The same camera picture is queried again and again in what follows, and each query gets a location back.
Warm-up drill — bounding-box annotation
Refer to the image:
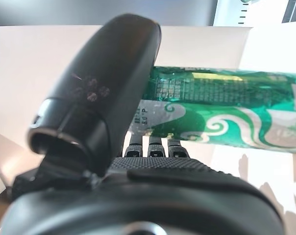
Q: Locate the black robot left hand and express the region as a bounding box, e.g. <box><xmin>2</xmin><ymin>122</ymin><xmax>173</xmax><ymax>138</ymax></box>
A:
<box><xmin>0</xmin><ymin>13</ymin><xmax>290</xmax><ymax>235</ymax></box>

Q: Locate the stainless steel fridge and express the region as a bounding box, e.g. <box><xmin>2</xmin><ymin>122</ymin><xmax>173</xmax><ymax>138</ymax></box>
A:
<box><xmin>0</xmin><ymin>0</ymin><xmax>220</xmax><ymax>26</ymax></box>

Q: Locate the green patterned drink can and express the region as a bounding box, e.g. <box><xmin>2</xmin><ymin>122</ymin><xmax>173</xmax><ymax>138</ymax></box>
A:
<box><xmin>128</xmin><ymin>66</ymin><xmax>296</xmax><ymax>155</ymax></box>

